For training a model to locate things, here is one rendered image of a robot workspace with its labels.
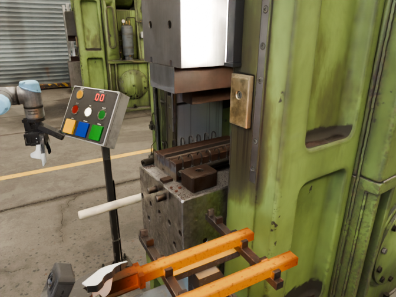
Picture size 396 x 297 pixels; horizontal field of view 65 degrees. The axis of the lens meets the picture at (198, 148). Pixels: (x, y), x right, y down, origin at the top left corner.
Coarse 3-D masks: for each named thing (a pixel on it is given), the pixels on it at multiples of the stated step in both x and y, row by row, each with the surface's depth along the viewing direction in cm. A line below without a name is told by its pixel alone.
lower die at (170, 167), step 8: (224, 136) 159; (184, 144) 147; (192, 144) 148; (200, 144) 145; (208, 144) 142; (224, 144) 142; (160, 152) 135; (168, 152) 136; (192, 152) 133; (208, 152) 135; (216, 152) 135; (224, 152) 136; (160, 160) 135; (168, 160) 129; (176, 160) 127; (184, 160) 127; (200, 160) 130; (208, 160) 132; (160, 168) 136; (168, 168) 130; (176, 168) 124; (184, 168) 126; (216, 168) 136; (176, 176) 125
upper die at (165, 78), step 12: (156, 72) 122; (168, 72) 114; (180, 72) 112; (192, 72) 115; (204, 72) 118; (216, 72) 121; (228, 72) 124; (156, 84) 124; (168, 84) 116; (180, 84) 114; (192, 84) 116; (204, 84) 119; (216, 84) 123; (228, 84) 126
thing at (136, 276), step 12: (216, 240) 79; (228, 240) 79; (180, 252) 75; (192, 252) 75; (204, 252) 75; (216, 252) 77; (132, 264) 70; (156, 264) 71; (168, 264) 71; (180, 264) 72; (120, 276) 66; (132, 276) 67; (144, 276) 67; (156, 276) 70; (120, 288) 67; (132, 288) 68
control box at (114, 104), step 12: (72, 96) 168; (84, 96) 164; (108, 96) 156; (120, 96) 154; (84, 108) 162; (96, 108) 158; (108, 108) 154; (120, 108) 156; (84, 120) 160; (96, 120) 156; (108, 120) 153; (120, 120) 157; (108, 132) 152; (96, 144) 161; (108, 144) 154
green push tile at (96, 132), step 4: (92, 128) 156; (96, 128) 154; (100, 128) 153; (92, 132) 155; (96, 132) 154; (100, 132) 152; (92, 136) 154; (96, 136) 153; (100, 136) 152; (96, 140) 153
